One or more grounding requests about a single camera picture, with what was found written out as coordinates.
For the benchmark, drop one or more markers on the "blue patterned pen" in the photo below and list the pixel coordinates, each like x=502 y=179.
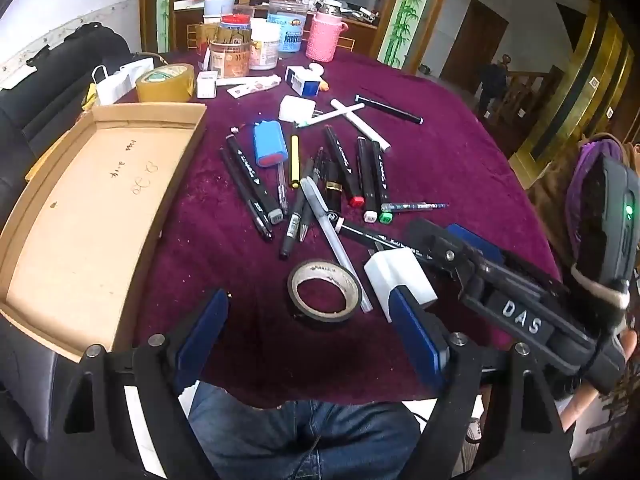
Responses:
x=415 y=206

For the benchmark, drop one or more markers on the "white paper bag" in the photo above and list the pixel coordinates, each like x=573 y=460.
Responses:
x=120 y=85

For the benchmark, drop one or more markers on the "brown packing tape roll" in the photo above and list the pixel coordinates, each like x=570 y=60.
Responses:
x=165 y=82

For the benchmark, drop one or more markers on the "gold carton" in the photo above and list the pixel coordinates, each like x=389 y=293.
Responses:
x=205 y=37

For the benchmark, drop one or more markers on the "white sachet red print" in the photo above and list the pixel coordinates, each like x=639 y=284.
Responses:
x=237 y=91

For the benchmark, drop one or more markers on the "maroon velvet tablecloth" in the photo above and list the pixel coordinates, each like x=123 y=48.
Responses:
x=450 y=170

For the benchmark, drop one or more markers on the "black gel pen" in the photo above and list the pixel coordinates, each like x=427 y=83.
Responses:
x=305 y=220
x=292 y=225

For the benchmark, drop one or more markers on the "black marker light-blue ends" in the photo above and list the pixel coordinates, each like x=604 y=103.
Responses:
x=390 y=108

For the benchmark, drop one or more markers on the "shallow cardboard tray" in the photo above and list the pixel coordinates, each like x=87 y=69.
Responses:
x=90 y=200

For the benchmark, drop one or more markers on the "black gold lipstick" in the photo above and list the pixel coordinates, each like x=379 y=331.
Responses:
x=333 y=185

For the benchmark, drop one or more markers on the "frosted clear gel pen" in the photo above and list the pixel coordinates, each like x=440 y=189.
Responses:
x=330 y=235

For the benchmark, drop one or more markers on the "small wooden rack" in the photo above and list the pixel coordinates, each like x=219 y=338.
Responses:
x=192 y=35

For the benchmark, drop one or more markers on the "blue battery pack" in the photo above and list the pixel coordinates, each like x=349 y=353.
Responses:
x=270 y=142

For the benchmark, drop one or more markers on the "purple bag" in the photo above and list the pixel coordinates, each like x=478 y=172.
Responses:
x=582 y=180

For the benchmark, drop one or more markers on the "white plastic block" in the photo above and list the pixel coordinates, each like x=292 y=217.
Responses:
x=395 y=270

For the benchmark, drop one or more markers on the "clear jar orange label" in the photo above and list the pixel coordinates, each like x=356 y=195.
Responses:
x=229 y=62

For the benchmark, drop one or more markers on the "black marker white cap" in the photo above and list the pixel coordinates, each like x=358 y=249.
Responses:
x=365 y=232
x=366 y=180

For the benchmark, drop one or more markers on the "person's right forearm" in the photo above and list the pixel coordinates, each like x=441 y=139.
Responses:
x=577 y=405

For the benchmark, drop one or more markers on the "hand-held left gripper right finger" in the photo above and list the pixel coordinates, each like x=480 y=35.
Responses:
x=415 y=340

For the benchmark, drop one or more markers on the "black marker green cap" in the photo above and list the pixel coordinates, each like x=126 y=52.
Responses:
x=381 y=180

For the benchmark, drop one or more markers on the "white plastic jar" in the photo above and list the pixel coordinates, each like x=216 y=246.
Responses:
x=264 y=50

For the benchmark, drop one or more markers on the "brown wooden door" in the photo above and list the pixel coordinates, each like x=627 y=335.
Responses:
x=470 y=45

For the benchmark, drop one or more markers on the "black marker red cap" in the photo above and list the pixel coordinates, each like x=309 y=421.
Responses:
x=342 y=170

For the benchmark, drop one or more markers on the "black marker grey cap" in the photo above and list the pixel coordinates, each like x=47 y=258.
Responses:
x=250 y=175

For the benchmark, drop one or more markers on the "thick white marker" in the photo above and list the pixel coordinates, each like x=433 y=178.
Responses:
x=365 y=127

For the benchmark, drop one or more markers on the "white and light-blue cup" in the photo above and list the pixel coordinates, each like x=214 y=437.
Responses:
x=219 y=7

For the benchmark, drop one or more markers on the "white cream tube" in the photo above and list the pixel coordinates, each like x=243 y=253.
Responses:
x=255 y=81

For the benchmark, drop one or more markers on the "large clear jar blue label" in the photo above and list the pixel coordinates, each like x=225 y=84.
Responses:
x=287 y=30

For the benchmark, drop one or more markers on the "pink knit-covered bottle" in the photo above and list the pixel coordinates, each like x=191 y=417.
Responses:
x=322 y=35

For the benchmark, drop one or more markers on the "wooden cabinet with bamboo panels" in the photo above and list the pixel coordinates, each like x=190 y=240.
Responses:
x=400 y=10

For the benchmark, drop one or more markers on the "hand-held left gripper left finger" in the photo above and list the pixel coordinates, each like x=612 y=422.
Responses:
x=205 y=340

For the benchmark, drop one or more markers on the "blue and white box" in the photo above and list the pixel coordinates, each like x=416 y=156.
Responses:
x=302 y=82

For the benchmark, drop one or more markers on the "red-lidded jar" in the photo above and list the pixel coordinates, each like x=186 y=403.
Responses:
x=235 y=22

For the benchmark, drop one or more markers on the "thin clear pen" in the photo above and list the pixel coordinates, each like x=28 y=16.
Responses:
x=282 y=190

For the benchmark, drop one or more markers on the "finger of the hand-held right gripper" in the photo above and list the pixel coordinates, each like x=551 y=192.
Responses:
x=475 y=240
x=440 y=247

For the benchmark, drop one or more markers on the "golden arch frame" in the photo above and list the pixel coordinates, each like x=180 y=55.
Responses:
x=585 y=85

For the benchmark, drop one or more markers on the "yellow pen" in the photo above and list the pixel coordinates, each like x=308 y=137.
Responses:
x=295 y=160

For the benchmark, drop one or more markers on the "person's right hand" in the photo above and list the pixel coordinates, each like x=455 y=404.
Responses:
x=629 y=352

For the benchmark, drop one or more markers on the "white power adapter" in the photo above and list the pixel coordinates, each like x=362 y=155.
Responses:
x=296 y=109

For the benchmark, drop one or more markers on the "slim black pen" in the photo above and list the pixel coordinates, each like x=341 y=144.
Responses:
x=245 y=195

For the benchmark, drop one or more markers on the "yellow plastic bag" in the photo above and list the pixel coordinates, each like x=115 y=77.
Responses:
x=89 y=97

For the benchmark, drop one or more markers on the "thin white pen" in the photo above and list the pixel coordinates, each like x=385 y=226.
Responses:
x=335 y=114

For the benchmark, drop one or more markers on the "black tape roll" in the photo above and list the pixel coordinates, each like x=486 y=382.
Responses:
x=300 y=305

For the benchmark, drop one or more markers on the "small white box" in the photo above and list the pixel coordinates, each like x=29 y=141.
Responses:
x=206 y=85

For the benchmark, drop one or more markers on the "wooden stair railing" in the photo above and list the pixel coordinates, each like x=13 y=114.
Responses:
x=530 y=90

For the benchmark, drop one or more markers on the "person's legs in jeans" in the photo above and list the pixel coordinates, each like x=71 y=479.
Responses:
x=300 y=435

